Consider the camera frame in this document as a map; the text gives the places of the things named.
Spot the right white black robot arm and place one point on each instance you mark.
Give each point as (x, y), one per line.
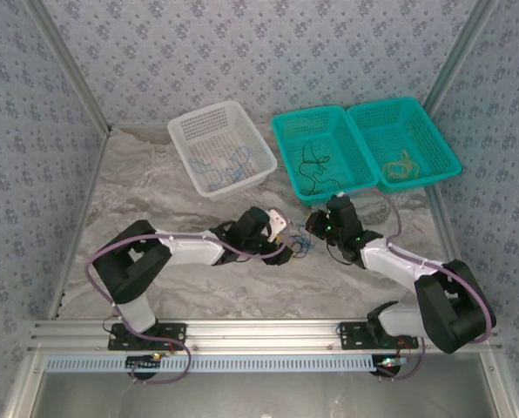
(381, 267)

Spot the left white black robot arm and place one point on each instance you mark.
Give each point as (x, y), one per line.
(190, 254)

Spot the teal plastic basket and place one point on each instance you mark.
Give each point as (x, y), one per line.
(351, 139)
(403, 126)

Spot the white plastic basket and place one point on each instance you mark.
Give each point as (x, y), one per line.
(237, 130)

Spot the grey metal sheet panel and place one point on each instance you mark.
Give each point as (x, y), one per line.
(259, 396)

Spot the small circuit board with LED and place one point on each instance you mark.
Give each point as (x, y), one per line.
(144, 363)
(390, 366)

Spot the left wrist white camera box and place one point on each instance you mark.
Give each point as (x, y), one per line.
(278, 222)

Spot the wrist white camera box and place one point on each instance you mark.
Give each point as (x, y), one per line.
(340, 196)
(278, 222)

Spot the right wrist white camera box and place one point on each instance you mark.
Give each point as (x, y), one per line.
(340, 196)

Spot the aluminium mounting rail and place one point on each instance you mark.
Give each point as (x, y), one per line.
(259, 335)

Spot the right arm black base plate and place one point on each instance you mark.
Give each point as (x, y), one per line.
(351, 337)

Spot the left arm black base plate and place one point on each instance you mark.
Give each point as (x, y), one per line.
(179, 331)

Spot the aluminium corner post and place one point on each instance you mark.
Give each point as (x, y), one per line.
(464, 43)
(73, 65)

